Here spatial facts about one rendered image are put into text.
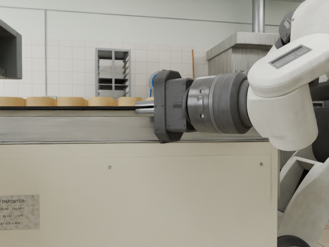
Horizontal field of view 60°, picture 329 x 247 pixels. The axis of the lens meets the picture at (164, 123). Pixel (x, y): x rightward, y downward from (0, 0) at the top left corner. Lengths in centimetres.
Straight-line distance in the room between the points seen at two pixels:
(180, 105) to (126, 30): 455
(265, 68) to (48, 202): 44
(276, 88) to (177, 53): 469
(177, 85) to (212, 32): 485
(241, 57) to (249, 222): 372
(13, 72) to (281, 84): 93
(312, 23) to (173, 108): 54
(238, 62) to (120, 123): 372
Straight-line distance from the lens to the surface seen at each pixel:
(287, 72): 35
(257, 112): 38
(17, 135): 60
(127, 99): 54
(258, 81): 35
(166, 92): 46
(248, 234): 65
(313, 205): 84
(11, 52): 113
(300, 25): 94
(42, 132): 59
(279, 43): 114
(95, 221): 59
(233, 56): 420
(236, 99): 38
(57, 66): 488
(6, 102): 59
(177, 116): 45
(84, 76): 481
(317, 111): 90
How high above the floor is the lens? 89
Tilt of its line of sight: 1 degrees down
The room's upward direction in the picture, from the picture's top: straight up
